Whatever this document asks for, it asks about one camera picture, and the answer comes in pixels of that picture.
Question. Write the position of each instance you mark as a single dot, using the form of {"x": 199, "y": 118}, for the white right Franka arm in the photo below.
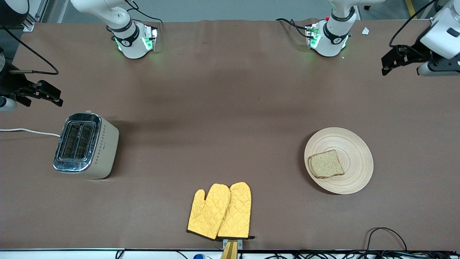
{"x": 129, "y": 39}

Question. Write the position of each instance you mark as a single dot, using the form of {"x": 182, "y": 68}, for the round light wooden plate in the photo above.
{"x": 354, "y": 154}

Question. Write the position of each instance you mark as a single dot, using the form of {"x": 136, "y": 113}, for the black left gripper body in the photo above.
{"x": 414, "y": 49}

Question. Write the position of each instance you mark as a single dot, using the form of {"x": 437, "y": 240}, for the yellow quilted oven mitt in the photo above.
{"x": 237, "y": 212}
{"x": 206, "y": 216}

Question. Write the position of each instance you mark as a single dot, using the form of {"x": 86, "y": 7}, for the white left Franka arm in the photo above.
{"x": 334, "y": 39}

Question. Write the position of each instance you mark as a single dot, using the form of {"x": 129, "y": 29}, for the small white paper scrap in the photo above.
{"x": 365, "y": 31}

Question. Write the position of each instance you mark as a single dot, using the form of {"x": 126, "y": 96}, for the brown toast slice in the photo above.
{"x": 326, "y": 164}

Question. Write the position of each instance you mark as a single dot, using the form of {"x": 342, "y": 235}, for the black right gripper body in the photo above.
{"x": 8, "y": 83}

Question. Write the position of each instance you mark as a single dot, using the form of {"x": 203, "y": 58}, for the silver beige two-slot toaster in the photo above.
{"x": 86, "y": 144}

